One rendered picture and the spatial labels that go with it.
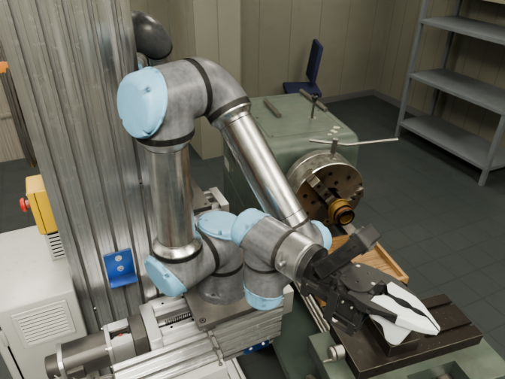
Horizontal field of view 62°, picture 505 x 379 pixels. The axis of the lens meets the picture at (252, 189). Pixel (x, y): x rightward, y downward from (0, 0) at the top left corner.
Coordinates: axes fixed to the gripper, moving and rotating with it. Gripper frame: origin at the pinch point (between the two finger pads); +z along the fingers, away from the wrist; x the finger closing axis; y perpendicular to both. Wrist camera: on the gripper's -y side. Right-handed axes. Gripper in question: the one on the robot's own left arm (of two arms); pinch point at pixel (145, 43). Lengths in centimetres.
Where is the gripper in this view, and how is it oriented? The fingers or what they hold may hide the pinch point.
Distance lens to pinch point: 197.4
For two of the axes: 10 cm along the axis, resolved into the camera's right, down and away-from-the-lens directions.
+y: -1.4, 8.4, 5.2
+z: -0.7, -5.4, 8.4
